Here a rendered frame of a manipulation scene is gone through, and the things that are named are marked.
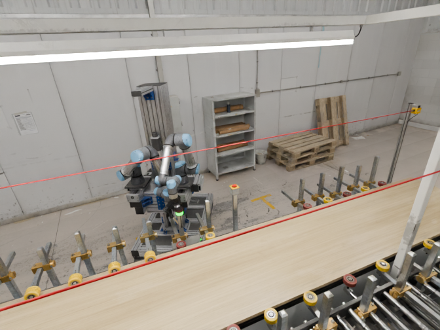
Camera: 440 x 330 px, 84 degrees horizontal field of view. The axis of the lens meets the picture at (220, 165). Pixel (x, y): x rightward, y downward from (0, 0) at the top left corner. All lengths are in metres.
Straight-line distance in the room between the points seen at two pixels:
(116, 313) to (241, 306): 0.76
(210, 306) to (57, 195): 3.67
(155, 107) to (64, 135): 2.19
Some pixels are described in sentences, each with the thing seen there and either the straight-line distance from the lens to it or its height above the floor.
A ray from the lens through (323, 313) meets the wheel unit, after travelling 1.64.
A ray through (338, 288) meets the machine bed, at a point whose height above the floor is 0.77.
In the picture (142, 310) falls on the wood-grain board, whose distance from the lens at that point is 1.80.
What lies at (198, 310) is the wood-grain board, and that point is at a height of 0.90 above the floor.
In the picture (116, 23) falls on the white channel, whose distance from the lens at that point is 1.35.
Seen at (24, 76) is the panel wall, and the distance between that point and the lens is 4.40.
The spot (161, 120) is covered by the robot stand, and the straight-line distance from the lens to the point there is 2.62.
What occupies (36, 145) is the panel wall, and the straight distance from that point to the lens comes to 4.58.
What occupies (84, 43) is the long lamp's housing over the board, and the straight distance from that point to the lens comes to 1.34.
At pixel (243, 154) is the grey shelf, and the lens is 5.42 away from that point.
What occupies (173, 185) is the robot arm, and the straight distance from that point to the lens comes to 2.03.
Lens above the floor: 2.31
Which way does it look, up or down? 25 degrees down
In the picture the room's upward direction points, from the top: 3 degrees counter-clockwise
